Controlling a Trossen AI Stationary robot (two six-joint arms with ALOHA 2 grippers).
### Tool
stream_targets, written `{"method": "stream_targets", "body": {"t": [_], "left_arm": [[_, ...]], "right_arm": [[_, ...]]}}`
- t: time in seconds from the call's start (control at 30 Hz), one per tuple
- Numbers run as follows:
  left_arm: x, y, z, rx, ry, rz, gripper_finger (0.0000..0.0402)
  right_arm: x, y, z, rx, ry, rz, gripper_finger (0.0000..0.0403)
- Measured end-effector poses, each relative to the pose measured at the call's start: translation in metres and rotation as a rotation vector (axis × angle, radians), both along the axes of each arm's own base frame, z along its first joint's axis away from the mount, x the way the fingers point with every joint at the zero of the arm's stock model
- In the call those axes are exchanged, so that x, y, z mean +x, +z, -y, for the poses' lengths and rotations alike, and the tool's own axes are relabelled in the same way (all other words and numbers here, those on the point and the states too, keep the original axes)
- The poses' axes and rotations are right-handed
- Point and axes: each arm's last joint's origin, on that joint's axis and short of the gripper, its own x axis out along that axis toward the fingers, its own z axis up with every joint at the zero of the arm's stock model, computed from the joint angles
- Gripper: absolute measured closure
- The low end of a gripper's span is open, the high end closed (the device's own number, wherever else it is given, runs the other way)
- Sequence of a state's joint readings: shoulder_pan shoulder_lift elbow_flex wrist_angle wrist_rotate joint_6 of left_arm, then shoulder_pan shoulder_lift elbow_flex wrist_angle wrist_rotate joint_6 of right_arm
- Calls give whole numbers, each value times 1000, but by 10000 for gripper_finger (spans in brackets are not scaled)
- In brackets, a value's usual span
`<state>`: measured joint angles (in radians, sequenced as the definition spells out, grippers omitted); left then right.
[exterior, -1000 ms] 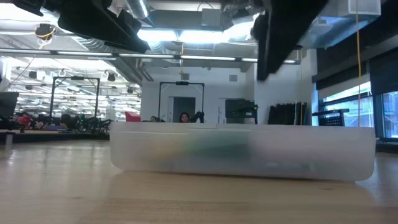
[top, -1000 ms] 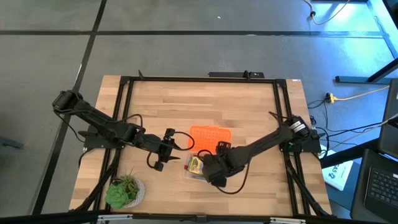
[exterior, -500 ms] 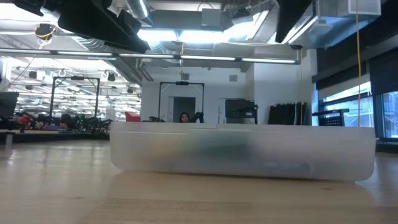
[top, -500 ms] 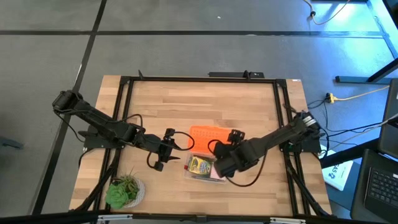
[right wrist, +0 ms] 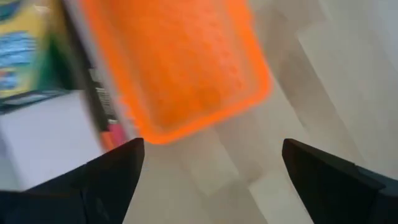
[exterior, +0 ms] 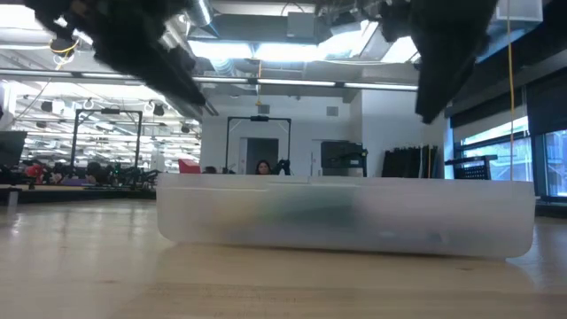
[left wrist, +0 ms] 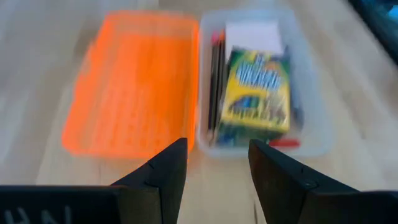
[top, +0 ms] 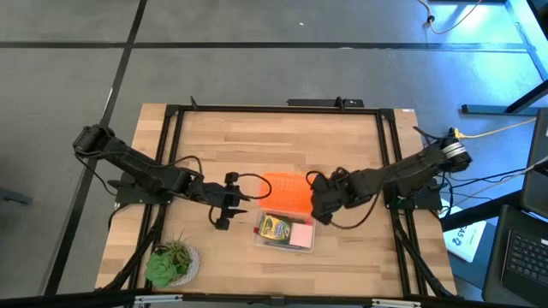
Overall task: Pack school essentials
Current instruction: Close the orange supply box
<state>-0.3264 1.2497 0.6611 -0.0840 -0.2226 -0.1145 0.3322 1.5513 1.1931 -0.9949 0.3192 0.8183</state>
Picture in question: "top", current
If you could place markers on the yellow green crayon box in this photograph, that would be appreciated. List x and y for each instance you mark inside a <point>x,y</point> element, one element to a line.
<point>274,226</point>

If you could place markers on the white woven plant pot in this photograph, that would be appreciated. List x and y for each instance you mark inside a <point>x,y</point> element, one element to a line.
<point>194,265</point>

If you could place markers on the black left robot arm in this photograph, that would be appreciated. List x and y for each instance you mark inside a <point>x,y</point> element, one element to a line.
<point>137,164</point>

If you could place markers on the black crossbeam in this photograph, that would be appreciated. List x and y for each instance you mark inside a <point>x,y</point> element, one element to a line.
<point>274,301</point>

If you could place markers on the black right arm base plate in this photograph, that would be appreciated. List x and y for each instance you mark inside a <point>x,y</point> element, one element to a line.
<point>428,199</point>

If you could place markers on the pink sticky note pad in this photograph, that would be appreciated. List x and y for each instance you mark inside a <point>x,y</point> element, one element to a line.
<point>301,235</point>

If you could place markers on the translucent plastic storage box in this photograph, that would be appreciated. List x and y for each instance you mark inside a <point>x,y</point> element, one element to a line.
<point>257,244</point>

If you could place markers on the black aluminium table frame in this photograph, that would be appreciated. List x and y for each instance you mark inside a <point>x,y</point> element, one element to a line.
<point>278,109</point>

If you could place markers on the green succulent plant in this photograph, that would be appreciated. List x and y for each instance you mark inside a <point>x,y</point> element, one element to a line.
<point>160,269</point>

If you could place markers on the dark grey screen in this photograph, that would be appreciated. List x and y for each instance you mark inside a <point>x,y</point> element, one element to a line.
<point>539,179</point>

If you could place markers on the silver bracket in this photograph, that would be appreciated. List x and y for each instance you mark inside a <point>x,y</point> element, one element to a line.
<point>158,299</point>
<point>396,303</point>

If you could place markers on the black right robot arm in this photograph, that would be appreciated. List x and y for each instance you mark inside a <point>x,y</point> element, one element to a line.
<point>411,169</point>

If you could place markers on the white book blue print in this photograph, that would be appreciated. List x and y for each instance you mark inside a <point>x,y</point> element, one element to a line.
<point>464,241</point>

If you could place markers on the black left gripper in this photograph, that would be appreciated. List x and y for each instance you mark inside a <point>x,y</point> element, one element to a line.
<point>218,194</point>

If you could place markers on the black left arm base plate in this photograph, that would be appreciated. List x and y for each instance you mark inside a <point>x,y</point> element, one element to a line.
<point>128,194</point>

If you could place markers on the lavender grey pen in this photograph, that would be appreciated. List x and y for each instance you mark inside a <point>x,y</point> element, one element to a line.
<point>280,245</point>

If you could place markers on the black laptop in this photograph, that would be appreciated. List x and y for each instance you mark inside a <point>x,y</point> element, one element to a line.
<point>526,256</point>

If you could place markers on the orange plastic box lid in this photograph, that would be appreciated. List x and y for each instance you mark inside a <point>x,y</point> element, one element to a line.
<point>284,192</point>

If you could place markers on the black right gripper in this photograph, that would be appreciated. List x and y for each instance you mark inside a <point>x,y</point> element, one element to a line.
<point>327,197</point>

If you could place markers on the black desk leg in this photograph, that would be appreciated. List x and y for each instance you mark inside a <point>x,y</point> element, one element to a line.
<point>492,109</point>

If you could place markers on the black bar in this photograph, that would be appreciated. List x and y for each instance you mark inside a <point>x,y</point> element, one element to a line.
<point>317,102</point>

